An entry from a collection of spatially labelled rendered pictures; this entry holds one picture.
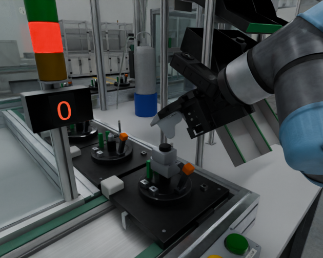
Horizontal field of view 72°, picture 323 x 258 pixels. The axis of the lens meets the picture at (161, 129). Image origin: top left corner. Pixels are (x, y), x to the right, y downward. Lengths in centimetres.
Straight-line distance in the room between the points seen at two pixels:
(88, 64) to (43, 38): 910
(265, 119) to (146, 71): 80
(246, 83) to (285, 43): 7
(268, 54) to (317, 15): 6
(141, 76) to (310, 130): 125
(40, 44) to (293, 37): 39
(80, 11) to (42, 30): 1101
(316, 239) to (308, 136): 188
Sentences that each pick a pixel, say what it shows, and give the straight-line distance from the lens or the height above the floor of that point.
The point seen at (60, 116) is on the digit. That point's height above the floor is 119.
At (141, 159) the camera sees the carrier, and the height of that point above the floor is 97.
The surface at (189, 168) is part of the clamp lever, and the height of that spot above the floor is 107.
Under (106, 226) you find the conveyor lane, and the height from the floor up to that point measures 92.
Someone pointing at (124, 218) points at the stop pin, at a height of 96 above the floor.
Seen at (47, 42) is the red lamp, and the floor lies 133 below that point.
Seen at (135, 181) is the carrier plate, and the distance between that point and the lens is 63.
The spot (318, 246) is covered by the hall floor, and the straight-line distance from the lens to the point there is 206.
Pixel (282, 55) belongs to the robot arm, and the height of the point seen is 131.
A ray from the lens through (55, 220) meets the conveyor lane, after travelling 60.
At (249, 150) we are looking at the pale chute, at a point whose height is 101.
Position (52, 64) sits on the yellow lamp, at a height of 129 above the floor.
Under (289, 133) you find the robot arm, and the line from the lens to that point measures 26.
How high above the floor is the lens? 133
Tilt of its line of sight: 21 degrees down
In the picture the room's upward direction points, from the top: straight up
